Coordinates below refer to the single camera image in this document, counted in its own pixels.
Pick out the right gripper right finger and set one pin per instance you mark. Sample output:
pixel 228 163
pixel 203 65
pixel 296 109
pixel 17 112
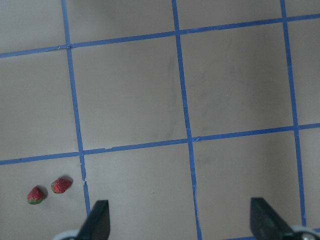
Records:
pixel 266 224

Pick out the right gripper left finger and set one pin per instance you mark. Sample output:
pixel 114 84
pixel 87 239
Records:
pixel 97 226

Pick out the strawberry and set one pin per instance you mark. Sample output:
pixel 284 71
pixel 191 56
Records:
pixel 60 185

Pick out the strawberry plate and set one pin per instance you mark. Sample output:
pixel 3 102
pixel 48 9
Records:
pixel 37 195

